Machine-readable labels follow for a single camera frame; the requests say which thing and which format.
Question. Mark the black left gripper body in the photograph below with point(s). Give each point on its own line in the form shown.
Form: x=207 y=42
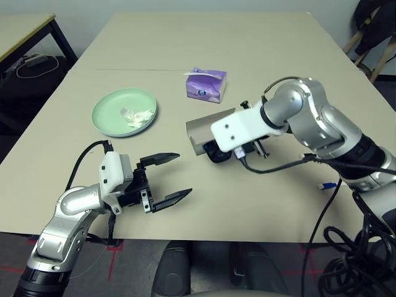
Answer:
x=139 y=188

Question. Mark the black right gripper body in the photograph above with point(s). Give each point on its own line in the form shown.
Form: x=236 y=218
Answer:
x=260 y=146

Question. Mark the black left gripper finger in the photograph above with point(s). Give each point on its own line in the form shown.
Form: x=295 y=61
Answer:
x=161 y=158
x=173 y=199

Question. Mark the black sunglasses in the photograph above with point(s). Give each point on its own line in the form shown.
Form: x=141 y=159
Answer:
x=216 y=154

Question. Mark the grey glasses case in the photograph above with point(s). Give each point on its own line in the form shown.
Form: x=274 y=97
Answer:
x=198 y=130

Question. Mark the white tissue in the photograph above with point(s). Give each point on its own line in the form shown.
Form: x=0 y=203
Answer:
x=137 y=116

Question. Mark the green plastic plate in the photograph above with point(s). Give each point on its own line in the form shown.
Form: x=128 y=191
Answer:
x=111 y=114

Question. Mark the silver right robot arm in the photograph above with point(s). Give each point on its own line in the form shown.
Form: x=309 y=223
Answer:
x=325 y=123

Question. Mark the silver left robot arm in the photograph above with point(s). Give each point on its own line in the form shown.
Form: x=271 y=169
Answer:
x=62 y=222

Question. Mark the black table foot bar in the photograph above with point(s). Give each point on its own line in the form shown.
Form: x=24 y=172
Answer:
x=314 y=246
x=105 y=239

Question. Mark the grey robot left leg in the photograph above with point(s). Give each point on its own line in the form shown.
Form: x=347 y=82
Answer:
x=171 y=269

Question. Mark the grey robot leg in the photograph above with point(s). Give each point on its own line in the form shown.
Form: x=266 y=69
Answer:
x=258 y=269
x=171 y=269

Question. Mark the white marker with blue cap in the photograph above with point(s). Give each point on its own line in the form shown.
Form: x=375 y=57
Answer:
x=328 y=186

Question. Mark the purple tissue pack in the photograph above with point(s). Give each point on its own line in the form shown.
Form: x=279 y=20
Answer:
x=205 y=86

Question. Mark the grey robot right leg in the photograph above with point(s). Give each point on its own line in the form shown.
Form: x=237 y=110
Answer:
x=258 y=269

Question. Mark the grey robot torso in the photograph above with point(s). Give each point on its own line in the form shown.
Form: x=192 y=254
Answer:
x=232 y=294

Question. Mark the wooden stool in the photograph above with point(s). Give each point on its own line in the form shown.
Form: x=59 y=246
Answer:
x=380 y=65

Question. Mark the yellow green stool cushion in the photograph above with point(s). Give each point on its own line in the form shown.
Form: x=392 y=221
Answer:
x=368 y=21

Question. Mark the black jacket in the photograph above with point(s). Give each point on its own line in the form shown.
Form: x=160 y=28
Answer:
x=374 y=21

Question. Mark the beige side table black legs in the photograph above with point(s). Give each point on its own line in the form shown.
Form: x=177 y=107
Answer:
x=21 y=31

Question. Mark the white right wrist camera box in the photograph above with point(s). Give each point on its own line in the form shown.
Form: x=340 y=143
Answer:
x=241 y=127

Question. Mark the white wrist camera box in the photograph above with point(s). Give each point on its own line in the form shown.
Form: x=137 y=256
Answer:
x=111 y=173
x=241 y=127

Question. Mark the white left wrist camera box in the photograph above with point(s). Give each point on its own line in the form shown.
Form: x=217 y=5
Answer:
x=111 y=173

